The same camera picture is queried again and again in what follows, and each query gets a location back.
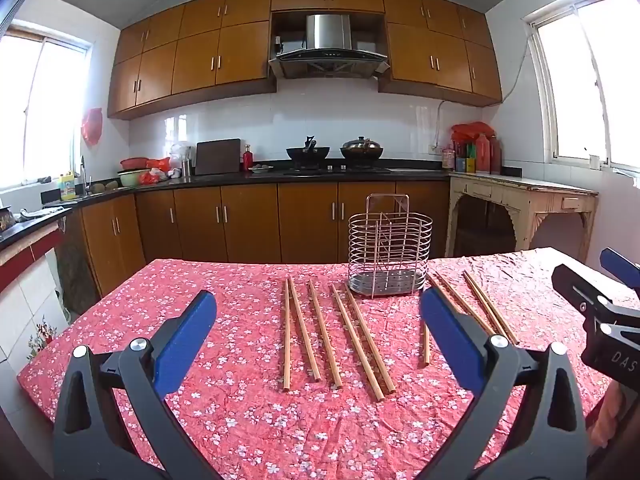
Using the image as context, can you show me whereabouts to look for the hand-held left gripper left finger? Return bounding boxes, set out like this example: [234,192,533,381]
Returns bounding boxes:
[51,289,218,480]

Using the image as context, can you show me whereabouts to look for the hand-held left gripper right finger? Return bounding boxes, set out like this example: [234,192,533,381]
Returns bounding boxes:
[419,287,587,480]

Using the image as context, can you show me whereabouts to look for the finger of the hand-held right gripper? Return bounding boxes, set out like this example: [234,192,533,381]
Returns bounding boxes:
[599,247,640,302]
[552,263,614,319]

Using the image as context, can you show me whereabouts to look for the metal wire utensil holder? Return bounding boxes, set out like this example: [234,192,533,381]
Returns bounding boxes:
[346,194,434,297]

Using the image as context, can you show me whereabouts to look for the person's right hand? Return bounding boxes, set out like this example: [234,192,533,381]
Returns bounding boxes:
[587,381,627,452]

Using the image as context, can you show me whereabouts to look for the red floral tablecloth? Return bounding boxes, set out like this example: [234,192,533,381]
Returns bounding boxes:
[16,246,640,480]

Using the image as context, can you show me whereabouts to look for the cream wooden side table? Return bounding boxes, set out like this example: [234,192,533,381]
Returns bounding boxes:
[445,169,599,261]

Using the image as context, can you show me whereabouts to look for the wooden base cabinets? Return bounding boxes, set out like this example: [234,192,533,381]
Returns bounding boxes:
[80,167,451,297]

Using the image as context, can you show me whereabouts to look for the green basin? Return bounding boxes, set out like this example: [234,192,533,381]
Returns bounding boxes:
[118,169,151,188]

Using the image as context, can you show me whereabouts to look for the dark cutting board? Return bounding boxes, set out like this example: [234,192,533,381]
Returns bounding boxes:
[195,139,242,176]

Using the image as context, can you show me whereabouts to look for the clear plastic bag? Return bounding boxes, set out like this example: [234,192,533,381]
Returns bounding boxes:
[170,142,195,171]

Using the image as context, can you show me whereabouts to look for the black gas stove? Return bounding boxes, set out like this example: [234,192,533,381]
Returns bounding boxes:
[282,162,393,176]

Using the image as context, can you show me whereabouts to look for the wok with lid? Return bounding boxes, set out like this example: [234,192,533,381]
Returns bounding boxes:
[340,136,385,170]

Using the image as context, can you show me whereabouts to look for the black wok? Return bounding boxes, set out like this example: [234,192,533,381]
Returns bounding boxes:
[286,135,331,170]

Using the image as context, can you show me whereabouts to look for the red hanging plastic bag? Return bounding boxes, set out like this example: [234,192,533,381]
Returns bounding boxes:
[81,107,103,147]

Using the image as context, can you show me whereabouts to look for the steel range hood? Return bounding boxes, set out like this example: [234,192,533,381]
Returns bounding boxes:
[268,14,390,80]

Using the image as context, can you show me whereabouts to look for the window with white frame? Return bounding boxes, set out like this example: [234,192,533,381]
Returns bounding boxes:
[0,25,93,191]
[522,0,640,171]

